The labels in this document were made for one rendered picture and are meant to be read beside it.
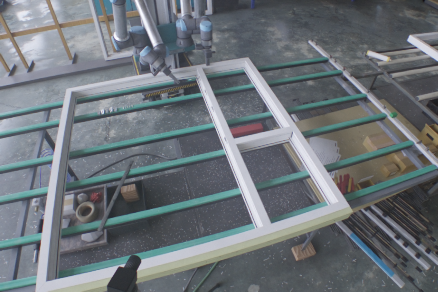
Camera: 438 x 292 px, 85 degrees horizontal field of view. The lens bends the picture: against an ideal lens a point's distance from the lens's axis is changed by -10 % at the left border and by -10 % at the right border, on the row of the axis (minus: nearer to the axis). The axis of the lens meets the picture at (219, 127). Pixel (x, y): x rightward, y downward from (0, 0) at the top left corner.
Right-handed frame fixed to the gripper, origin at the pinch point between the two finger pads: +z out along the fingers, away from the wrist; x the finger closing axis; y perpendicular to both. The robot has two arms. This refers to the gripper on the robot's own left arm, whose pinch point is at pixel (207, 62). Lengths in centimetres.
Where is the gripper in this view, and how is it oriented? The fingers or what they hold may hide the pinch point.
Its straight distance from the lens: 220.9
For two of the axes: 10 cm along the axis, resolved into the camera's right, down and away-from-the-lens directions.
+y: 9.6, -2.0, 2.0
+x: -2.8, -6.9, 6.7
